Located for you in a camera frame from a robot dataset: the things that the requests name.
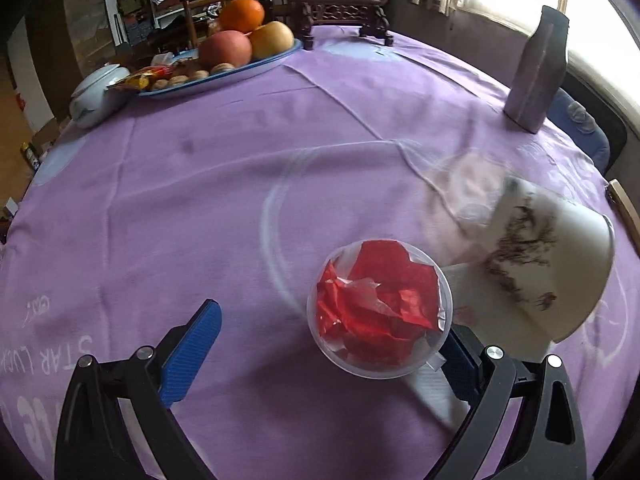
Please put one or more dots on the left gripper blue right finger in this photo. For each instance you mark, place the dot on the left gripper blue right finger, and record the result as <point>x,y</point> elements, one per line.
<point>461,351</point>

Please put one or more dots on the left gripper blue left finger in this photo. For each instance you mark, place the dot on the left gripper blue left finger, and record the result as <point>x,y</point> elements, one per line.
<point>189,346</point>

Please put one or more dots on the clear cup red contents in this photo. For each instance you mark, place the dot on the clear cup red contents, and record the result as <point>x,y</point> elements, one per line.
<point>380,309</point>

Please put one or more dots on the white paper cup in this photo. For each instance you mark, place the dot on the white paper cup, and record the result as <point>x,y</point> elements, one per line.
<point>544,267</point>

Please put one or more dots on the purple tablecloth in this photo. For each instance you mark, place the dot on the purple tablecloth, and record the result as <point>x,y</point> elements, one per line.
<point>239,195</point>

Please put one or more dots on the tan notebook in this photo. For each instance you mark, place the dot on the tan notebook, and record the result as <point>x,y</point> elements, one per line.
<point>621,203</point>

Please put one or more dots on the blue chair cushion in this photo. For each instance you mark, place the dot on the blue chair cushion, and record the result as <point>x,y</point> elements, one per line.
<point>574,120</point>

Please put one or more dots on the white ceramic lidded jar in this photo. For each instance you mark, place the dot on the white ceramic lidded jar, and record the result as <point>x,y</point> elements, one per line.
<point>97,98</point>

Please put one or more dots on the steel water bottle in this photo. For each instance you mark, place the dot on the steel water bottle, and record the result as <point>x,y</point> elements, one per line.
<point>540,72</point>

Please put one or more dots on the blue fruit plate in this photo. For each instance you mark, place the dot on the blue fruit plate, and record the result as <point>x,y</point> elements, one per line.
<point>224,79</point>

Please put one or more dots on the red apple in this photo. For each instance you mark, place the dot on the red apple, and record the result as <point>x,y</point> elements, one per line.
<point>227,46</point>

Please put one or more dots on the yellow apple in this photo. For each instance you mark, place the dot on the yellow apple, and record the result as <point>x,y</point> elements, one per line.
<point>271,39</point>

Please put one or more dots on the orange fruit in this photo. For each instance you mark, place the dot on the orange fruit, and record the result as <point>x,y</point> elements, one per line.
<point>241,15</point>

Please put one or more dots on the brown glass cabinet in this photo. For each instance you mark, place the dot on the brown glass cabinet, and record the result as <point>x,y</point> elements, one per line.
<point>68,40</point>

